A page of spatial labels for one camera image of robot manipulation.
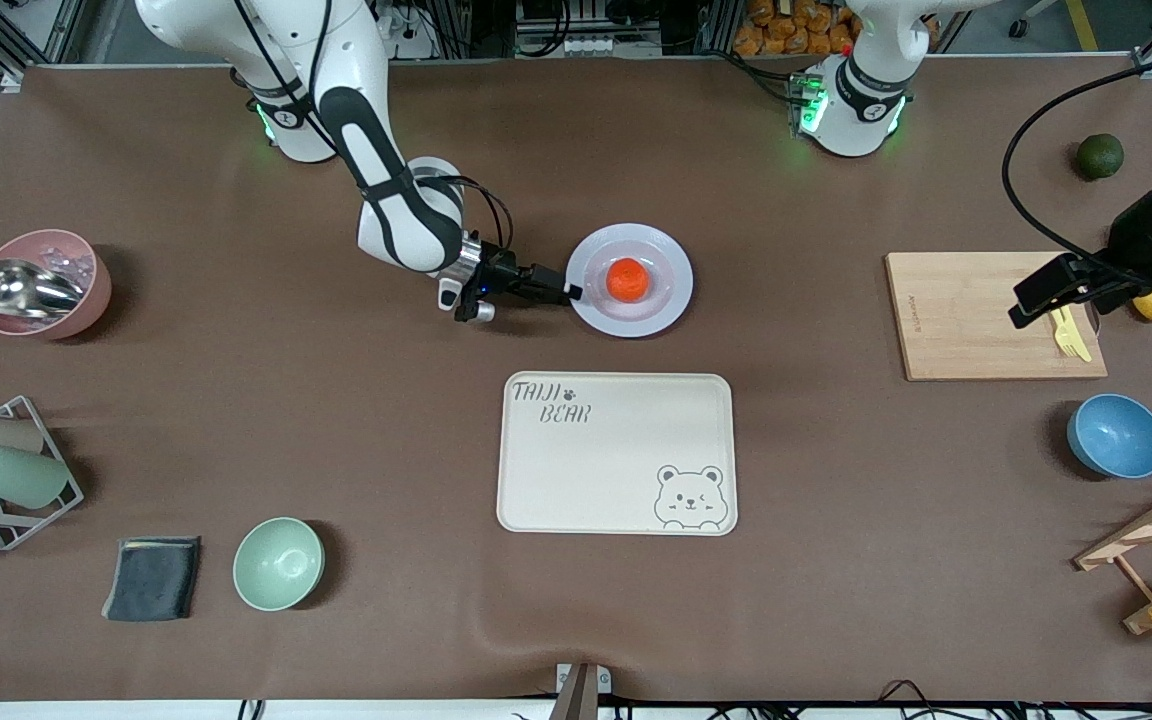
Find orange fruit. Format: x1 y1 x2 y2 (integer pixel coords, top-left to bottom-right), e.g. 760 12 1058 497
606 257 651 303

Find lavender round plate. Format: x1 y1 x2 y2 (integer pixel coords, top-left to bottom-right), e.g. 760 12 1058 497
565 222 694 339

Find yellow plastic fork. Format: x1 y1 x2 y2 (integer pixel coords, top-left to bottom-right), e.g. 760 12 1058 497
1051 305 1084 359

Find dark green lime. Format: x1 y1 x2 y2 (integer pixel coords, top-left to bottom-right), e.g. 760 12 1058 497
1077 133 1126 182

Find wooden cutting board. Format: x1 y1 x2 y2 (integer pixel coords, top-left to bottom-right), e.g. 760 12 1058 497
884 251 1109 383

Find blue bowl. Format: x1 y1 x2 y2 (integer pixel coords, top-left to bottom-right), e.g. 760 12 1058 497
1067 393 1152 480

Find cream bear print tray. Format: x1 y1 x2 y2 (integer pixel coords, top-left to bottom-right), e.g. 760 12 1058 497
496 372 739 537

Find wooden mug rack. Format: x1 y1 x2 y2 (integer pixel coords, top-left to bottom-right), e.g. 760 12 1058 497
1073 470 1152 636

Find white power strip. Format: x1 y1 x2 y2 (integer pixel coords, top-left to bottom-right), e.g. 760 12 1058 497
376 0 437 61

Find bag of bread rolls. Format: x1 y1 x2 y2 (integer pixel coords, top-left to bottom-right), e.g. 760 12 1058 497
733 0 857 58

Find mint green bowl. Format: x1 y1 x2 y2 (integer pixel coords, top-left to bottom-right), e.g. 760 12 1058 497
232 516 326 612

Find brown table mat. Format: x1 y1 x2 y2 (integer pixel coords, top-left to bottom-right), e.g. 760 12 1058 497
0 55 1152 703

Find metal table clamp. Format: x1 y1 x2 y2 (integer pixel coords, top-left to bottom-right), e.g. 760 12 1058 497
554 662 613 720

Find pink bowl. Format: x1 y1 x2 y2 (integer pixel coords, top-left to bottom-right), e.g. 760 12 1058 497
0 229 113 341

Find clear ice cubes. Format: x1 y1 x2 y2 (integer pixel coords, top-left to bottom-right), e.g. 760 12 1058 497
31 245 99 296

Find dark grey folded cloth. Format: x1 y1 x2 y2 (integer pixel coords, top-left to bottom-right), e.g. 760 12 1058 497
101 536 203 623

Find metal scoop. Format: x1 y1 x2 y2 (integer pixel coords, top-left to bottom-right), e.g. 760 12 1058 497
0 258 87 321

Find mint green cup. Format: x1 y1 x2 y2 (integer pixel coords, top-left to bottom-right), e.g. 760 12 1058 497
0 443 71 510

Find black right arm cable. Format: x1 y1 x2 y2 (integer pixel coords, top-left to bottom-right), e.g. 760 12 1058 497
231 0 515 256

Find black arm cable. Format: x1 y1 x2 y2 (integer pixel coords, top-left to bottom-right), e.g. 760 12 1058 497
1001 48 1152 266
231 0 515 256

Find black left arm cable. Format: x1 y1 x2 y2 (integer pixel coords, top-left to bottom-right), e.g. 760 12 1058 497
1001 48 1152 266

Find grey wire cup rack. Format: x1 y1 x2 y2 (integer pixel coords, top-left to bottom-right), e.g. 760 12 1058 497
0 395 85 552

